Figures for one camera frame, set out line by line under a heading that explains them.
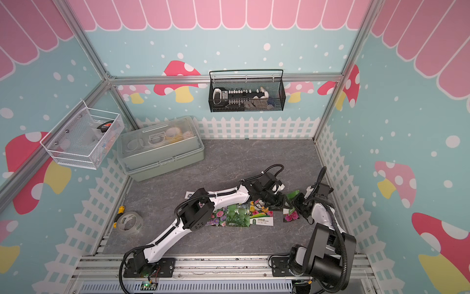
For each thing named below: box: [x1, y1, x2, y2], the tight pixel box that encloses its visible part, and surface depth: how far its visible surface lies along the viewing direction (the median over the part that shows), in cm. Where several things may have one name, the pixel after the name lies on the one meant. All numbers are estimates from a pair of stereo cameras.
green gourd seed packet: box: [226, 202, 251, 228], surface depth 89 cm
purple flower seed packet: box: [184, 190, 196, 200], surface depth 98 cm
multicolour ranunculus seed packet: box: [249, 199, 274, 227], surface depth 90 cm
